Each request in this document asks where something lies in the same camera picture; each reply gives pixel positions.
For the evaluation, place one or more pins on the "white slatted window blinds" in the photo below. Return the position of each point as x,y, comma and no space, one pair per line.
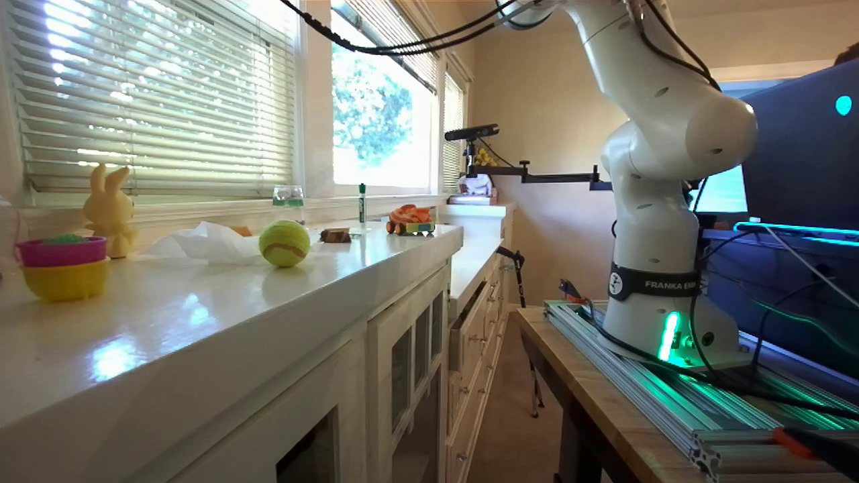
163,107

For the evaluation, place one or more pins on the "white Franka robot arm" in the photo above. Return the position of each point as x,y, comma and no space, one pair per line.
653,224

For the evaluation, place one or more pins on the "raised white window blinds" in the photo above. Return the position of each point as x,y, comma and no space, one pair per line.
386,34

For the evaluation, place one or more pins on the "orange tiger toy car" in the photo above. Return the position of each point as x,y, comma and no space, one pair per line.
412,220

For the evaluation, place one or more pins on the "small white object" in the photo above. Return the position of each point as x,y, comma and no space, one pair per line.
474,185

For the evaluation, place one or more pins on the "green whiteboard marker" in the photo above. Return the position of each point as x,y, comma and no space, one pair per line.
364,203

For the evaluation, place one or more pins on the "brown toy chocolate piece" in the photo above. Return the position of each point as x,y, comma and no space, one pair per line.
337,233

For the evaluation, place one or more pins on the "black tripod leg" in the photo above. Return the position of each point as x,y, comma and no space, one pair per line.
524,296

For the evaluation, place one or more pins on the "white counter cabinet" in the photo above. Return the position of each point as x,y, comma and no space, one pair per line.
403,356

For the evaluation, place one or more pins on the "yellow-green tennis ball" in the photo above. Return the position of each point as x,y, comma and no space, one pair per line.
285,244

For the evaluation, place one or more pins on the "clear glass jar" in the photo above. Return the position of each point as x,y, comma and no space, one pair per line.
289,202

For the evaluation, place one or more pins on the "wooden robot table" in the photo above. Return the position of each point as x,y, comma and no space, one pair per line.
592,391

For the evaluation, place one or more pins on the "white crumpled plastic bag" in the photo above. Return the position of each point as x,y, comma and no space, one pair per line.
206,242

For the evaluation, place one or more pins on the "aluminium extrusion rails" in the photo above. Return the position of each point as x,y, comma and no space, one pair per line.
662,402

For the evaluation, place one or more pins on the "bright computer monitor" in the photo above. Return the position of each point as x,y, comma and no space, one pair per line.
724,189

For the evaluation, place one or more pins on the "yellow bunny toy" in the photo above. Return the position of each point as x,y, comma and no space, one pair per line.
109,214

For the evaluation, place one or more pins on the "desk with glowing edge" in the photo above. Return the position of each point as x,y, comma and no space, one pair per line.
787,284

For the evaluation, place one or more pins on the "pink plastic bowl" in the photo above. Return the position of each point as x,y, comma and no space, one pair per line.
63,252

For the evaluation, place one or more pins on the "black bar camera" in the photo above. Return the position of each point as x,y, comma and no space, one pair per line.
471,131

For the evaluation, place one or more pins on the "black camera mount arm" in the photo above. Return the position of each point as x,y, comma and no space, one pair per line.
555,174

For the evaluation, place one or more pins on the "white window frame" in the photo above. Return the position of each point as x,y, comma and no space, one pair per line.
314,107

